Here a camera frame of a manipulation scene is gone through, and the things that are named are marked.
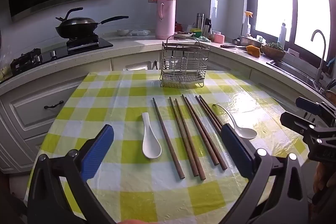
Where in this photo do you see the red ceramic pot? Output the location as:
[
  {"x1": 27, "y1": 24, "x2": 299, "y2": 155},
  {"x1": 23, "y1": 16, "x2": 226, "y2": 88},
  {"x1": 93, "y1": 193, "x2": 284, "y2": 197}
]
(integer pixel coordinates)
[{"x1": 175, "y1": 22, "x2": 183, "y2": 32}]

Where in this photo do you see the pink plastic cup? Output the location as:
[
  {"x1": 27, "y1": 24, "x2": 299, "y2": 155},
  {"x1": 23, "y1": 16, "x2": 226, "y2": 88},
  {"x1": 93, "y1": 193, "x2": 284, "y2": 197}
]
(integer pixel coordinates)
[{"x1": 214, "y1": 33, "x2": 225, "y2": 44}]

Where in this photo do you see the steel vacuum bottle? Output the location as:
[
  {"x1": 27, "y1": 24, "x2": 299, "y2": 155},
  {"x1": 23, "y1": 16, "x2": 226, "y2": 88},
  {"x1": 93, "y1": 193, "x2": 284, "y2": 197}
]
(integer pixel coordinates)
[{"x1": 196, "y1": 13, "x2": 205, "y2": 30}]

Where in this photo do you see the kitchen sink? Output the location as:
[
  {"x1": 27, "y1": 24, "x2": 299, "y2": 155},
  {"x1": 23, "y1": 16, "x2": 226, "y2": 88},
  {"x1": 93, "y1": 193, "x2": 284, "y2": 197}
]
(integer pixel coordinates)
[{"x1": 267, "y1": 60, "x2": 322, "y2": 92}]

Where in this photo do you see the brown wooden chopstick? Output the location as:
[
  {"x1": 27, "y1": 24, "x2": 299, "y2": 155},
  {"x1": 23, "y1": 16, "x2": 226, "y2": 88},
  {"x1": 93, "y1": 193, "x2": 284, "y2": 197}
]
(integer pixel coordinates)
[
  {"x1": 175, "y1": 98, "x2": 206, "y2": 181},
  {"x1": 182, "y1": 95, "x2": 219, "y2": 165},
  {"x1": 169, "y1": 97, "x2": 199, "y2": 177},
  {"x1": 192, "y1": 106, "x2": 227, "y2": 170},
  {"x1": 199, "y1": 96, "x2": 223, "y2": 128},
  {"x1": 153, "y1": 98, "x2": 185, "y2": 180},
  {"x1": 195, "y1": 96, "x2": 222, "y2": 134}
]

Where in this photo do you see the white detergent bottle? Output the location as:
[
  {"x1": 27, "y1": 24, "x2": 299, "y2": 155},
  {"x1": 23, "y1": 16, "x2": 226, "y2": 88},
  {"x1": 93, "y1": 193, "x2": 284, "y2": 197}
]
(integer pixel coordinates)
[{"x1": 278, "y1": 23, "x2": 286, "y2": 50}]

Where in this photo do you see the person's right hand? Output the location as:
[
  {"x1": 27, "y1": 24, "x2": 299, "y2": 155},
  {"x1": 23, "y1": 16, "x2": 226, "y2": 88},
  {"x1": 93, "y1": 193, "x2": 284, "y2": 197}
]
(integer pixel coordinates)
[{"x1": 312, "y1": 162, "x2": 335, "y2": 205}]

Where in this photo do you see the steel wire utensil basket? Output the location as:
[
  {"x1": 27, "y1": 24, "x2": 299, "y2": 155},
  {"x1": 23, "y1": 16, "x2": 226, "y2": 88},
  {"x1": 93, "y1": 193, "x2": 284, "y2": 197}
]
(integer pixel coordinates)
[{"x1": 159, "y1": 40, "x2": 210, "y2": 88}]

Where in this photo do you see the chrome sink faucet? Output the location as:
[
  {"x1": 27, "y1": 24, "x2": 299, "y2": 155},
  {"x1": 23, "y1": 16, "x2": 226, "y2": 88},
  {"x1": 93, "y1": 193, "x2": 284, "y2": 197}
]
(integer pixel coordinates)
[{"x1": 310, "y1": 29, "x2": 328, "y2": 88}]

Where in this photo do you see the pink thermos flask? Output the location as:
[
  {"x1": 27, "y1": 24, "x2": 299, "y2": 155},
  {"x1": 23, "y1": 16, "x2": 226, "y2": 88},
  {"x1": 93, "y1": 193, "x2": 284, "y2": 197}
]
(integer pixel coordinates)
[{"x1": 155, "y1": 0, "x2": 177, "y2": 40}]

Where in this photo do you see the green yellow lidded container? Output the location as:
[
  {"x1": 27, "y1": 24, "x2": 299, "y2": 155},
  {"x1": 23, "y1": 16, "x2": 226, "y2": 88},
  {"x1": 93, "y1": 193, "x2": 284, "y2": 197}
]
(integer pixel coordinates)
[{"x1": 190, "y1": 28, "x2": 202, "y2": 38}]

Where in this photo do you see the orange sponge cloth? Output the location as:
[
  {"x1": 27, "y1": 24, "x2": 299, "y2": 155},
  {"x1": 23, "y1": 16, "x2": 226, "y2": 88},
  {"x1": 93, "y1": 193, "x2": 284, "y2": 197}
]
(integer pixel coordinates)
[{"x1": 246, "y1": 45, "x2": 261, "y2": 58}]

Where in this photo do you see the yellow white checkered tablecloth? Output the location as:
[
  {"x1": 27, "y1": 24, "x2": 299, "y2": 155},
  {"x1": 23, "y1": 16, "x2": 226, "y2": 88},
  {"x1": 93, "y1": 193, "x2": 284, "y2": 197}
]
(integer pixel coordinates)
[{"x1": 39, "y1": 71, "x2": 308, "y2": 223}]

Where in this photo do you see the white packaged bag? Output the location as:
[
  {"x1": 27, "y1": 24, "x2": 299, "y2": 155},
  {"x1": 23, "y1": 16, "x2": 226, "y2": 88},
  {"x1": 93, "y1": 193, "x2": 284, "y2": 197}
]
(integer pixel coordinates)
[{"x1": 129, "y1": 30, "x2": 150, "y2": 36}]

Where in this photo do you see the black gas stove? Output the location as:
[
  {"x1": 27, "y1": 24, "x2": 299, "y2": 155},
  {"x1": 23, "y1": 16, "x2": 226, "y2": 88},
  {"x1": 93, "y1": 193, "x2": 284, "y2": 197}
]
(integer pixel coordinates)
[{"x1": 10, "y1": 34, "x2": 113, "y2": 76}]

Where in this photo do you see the plate with food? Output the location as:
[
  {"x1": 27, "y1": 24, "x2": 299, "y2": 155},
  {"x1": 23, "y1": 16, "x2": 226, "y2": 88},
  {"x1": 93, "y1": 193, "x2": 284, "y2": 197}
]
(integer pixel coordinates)
[{"x1": 174, "y1": 32, "x2": 194, "y2": 39}]

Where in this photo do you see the green dish cloth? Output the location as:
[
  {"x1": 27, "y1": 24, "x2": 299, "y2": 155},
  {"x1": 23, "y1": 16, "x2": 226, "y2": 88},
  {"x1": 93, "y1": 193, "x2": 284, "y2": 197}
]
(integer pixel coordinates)
[{"x1": 197, "y1": 36, "x2": 211, "y2": 43}]

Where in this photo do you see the black cabinet door handle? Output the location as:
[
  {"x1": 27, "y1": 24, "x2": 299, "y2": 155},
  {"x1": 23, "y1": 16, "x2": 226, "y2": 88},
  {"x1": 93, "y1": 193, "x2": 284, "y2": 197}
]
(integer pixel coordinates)
[{"x1": 153, "y1": 60, "x2": 158, "y2": 70}]

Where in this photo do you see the black drawer handle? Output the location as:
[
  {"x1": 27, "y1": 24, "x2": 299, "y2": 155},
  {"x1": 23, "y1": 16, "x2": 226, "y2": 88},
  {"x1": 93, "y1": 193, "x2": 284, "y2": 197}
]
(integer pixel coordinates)
[{"x1": 44, "y1": 100, "x2": 64, "y2": 109}]

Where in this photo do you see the black wok with lid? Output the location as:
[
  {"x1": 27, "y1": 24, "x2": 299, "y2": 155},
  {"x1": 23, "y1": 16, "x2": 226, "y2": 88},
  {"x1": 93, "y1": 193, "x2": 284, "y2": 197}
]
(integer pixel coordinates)
[{"x1": 55, "y1": 7, "x2": 129, "y2": 39}]

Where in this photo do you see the wicker basket with greens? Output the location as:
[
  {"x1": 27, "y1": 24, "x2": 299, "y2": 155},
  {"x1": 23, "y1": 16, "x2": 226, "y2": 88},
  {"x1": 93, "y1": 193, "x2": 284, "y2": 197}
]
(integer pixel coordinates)
[{"x1": 261, "y1": 44, "x2": 285, "y2": 60}]

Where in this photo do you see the knife with dark handle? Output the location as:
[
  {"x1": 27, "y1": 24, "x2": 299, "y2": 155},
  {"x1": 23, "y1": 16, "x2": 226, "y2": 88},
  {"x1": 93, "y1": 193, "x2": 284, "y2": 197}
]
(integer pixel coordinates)
[{"x1": 220, "y1": 44, "x2": 246, "y2": 50}]

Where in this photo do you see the spray bottle yellow nozzle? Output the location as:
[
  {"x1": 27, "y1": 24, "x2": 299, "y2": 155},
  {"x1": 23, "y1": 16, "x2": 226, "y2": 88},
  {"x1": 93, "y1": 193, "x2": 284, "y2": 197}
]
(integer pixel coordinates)
[{"x1": 241, "y1": 11, "x2": 253, "y2": 37}]

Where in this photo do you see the small white bowl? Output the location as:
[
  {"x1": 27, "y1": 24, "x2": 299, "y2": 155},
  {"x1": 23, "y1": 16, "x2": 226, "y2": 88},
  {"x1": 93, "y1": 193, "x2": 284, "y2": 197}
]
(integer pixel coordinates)
[{"x1": 116, "y1": 29, "x2": 130, "y2": 36}]

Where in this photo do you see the white ceramic spoon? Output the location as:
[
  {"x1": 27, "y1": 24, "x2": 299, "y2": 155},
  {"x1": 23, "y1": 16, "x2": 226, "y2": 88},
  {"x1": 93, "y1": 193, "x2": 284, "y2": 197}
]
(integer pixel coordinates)
[
  {"x1": 142, "y1": 113, "x2": 162, "y2": 159},
  {"x1": 213, "y1": 103, "x2": 257, "y2": 140}
]

